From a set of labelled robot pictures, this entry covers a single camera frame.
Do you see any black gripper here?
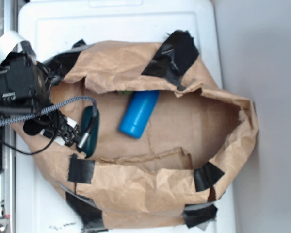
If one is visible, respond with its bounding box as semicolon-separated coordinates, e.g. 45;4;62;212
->
23;110;81;147

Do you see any dark green plastic pickle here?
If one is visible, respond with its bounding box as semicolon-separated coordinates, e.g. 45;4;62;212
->
81;106;100;158

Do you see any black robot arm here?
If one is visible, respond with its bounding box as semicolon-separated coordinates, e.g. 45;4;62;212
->
0;31;82;146

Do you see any green plush frog toy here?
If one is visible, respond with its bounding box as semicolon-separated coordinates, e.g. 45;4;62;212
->
117;91;133;95

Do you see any blue plastic bottle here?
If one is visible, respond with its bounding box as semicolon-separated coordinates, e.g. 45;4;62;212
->
119;90;160;139

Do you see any brown paper bag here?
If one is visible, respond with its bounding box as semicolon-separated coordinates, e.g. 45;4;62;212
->
12;39;259;232

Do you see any white plastic bin lid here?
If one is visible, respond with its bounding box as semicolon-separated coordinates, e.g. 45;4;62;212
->
15;0;222;233

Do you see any grey braided cable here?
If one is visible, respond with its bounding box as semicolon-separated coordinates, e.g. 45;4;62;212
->
0;96;99;149

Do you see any white ribbon cable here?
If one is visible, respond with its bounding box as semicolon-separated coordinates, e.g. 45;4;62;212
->
0;31;37;80

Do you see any aluminium frame rail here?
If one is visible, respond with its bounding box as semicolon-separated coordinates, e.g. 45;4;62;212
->
0;0;19;233

